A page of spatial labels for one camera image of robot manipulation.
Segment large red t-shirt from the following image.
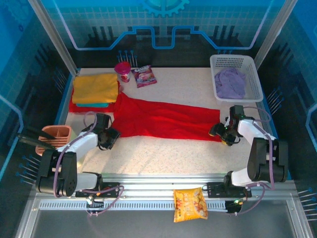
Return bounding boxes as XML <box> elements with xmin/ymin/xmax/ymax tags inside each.
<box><xmin>111</xmin><ymin>91</ymin><xmax>222</xmax><ymax>143</ymax></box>

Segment stack of folded cloths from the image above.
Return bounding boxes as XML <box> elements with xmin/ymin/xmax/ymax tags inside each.
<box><xmin>68</xmin><ymin>81</ymin><xmax>123</xmax><ymax>114</ymax></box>

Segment folded teal t-shirt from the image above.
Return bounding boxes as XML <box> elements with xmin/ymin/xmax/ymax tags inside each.
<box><xmin>75</xmin><ymin>102</ymin><xmax>109</xmax><ymax>108</ymax></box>

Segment folded yellow t-shirt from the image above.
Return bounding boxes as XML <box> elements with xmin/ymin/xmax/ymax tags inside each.
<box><xmin>71</xmin><ymin>73</ymin><xmax>119</xmax><ymax>104</ymax></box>

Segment terracotta cream utensil holder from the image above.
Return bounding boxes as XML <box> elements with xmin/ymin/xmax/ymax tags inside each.
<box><xmin>35</xmin><ymin>125</ymin><xmax>73</xmax><ymax>157</ymax></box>

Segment crumpled purple t-shirt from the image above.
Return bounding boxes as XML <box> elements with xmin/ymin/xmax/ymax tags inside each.
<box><xmin>214</xmin><ymin>68</ymin><xmax>246</xmax><ymax>99</ymax></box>

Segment white plastic basket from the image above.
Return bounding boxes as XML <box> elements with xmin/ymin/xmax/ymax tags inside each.
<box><xmin>210</xmin><ymin>55</ymin><xmax>264</xmax><ymax>103</ymax></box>

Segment pink plastic cup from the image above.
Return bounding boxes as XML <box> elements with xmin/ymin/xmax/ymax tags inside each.
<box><xmin>114</xmin><ymin>61</ymin><xmax>131</xmax><ymax>84</ymax></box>

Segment black connector module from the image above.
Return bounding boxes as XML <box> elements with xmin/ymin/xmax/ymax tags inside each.
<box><xmin>85</xmin><ymin>195</ymin><xmax>105</xmax><ymax>209</ymax></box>
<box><xmin>224</xmin><ymin>198</ymin><xmax>245</xmax><ymax>215</ymax></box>

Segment purple snack packet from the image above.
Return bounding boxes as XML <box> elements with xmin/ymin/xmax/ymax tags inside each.
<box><xmin>130</xmin><ymin>65</ymin><xmax>159</xmax><ymax>89</ymax></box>

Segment yellow chips bag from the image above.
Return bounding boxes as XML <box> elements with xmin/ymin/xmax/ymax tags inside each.
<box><xmin>172</xmin><ymin>187</ymin><xmax>209</xmax><ymax>223</ymax></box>

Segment black utensils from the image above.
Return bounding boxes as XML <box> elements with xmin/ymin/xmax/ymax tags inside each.
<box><xmin>16</xmin><ymin>126</ymin><xmax>57</xmax><ymax>151</ymax></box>

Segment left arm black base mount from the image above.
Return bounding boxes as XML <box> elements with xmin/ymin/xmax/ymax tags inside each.
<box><xmin>75</xmin><ymin>182</ymin><xmax>121</xmax><ymax>199</ymax></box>

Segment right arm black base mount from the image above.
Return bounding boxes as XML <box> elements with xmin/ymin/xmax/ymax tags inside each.
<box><xmin>206</xmin><ymin>182</ymin><xmax>252</xmax><ymax>199</ymax></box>

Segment aluminium frame rail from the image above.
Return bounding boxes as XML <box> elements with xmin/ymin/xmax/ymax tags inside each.
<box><xmin>14</xmin><ymin>173</ymin><xmax>313</xmax><ymax>238</ymax></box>

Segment white slotted cable duct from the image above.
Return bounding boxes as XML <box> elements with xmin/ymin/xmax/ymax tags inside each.
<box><xmin>39</xmin><ymin>200</ymin><xmax>228</xmax><ymax>211</ymax></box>

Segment aluminium frame post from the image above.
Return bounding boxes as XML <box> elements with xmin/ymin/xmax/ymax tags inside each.
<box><xmin>252</xmin><ymin>0</ymin><xmax>298</xmax><ymax>70</ymax></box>
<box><xmin>27</xmin><ymin>0</ymin><xmax>80</xmax><ymax>75</ymax></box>

